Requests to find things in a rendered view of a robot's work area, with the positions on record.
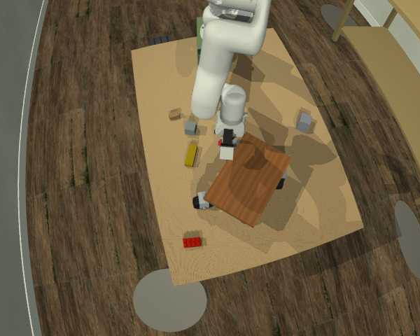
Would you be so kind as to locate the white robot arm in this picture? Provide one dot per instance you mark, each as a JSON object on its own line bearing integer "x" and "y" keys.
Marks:
{"x": 223, "y": 35}

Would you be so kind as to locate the wooden dolly with black caster wheels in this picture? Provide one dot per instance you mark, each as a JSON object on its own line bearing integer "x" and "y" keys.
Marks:
{"x": 245, "y": 184}

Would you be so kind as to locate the yellow rectangular block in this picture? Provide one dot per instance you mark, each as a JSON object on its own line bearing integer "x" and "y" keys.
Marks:
{"x": 190, "y": 157}

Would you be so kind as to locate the red toy building brick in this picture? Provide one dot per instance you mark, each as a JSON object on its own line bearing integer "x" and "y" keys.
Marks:
{"x": 191, "y": 242}

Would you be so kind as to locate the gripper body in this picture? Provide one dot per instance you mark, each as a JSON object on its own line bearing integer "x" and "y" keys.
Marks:
{"x": 238, "y": 130}

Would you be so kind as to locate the small brown block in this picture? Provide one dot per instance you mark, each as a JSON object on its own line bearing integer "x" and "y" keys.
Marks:
{"x": 174, "y": 115}

